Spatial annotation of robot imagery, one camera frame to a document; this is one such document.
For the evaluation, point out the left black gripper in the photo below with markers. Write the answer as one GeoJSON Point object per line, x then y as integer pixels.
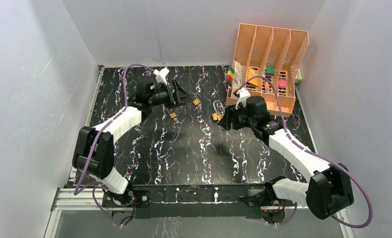
{"type": "Point", "coordinates": [173, 96]}

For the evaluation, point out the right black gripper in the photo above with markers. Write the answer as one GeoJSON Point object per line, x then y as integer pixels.
{"type": "Point", "coordinates": [230, 116]}

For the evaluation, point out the large brass padlock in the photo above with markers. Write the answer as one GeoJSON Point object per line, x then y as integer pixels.
{"type": "Point", "coordinates": [219, 111]}

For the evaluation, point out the small brass padlock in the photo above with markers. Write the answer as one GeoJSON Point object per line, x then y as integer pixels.
{"type": "Point", "coordinates": [197, 103]}
{"type": "Point", "coordinates": [174, 118]}

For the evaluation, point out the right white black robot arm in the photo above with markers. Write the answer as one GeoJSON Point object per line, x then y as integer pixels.
{"type": "Point", "coordinates": [327, 189]}

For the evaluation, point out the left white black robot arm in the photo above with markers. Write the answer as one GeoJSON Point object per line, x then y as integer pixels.
{"type": "Point", "coordinates": [94, 149]}

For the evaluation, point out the coloured marker set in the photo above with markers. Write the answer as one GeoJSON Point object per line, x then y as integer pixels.
{"type": "Point", "coordinates": [229, 77]}

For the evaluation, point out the green object in organizer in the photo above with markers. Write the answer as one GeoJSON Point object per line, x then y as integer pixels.
{"type": "Point", "coordinates": [269, 71]}

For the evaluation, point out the pink object in organizer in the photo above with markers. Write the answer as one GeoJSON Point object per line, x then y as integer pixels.
{"type": "Point", "coordinates": [282, 84]}

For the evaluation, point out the orange plastic file organizer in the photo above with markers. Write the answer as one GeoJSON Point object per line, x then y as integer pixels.
{"type": "Point", "coordinates": [258, 47]}

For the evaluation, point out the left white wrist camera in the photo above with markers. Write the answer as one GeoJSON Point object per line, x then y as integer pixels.
{"type": "Point", "coordinates": [161, 75]}

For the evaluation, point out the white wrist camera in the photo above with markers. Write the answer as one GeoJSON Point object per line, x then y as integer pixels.
{"type": "Point", "coordinates": [161, 75]}
{"type": "Point", "coordinates": [242, 95]}

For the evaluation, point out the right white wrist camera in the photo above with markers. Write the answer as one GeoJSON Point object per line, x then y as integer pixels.
{"type": "Point", "coordinates": [242, 95]}

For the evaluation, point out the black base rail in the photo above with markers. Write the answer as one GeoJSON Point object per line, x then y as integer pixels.
{"type": "Point", "coordinates": [250, 201]}

